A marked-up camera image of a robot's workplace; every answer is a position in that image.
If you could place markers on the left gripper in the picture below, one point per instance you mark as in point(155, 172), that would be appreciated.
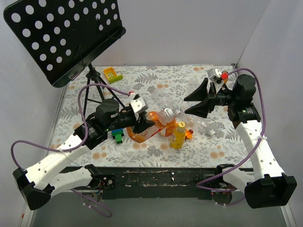
point(139, 120)

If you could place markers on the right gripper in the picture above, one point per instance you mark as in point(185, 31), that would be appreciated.
point(211, 99)

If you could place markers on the crushed orange label bottle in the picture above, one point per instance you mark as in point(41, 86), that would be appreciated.
point(159, 118)

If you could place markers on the white blue bottle cap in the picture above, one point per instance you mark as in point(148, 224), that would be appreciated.
point(169, 112)

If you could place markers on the orange juice bottle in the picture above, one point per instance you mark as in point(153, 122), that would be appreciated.
point(224, 76)

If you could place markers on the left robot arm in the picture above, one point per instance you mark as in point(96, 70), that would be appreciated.
point(40, 182)

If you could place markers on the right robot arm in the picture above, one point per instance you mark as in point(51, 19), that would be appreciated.
point(258, 176)

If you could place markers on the clear bottle blue cap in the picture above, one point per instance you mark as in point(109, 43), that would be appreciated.
point(192, 85)

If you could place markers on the clear bottle white cap lower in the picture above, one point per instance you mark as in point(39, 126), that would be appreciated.
point(202, 125)

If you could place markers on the yellow juice bottle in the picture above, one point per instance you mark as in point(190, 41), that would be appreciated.
point(178, 136)

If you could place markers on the floral patterned table mat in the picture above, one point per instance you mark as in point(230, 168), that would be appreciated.
point(225, 146)

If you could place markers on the green blue toy block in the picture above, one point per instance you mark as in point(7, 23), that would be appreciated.
point(118, 135)

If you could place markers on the black perforated music stand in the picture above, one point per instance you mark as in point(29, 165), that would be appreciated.
point(64, 36)

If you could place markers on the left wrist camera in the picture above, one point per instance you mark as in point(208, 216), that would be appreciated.
point(138, 106)

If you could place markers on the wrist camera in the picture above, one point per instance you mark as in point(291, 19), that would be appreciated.
point(138, 106)
point(214, 75)

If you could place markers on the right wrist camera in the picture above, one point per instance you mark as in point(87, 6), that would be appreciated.
point(214, 75)

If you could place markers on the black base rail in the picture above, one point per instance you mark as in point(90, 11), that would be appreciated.
point(146, 182)

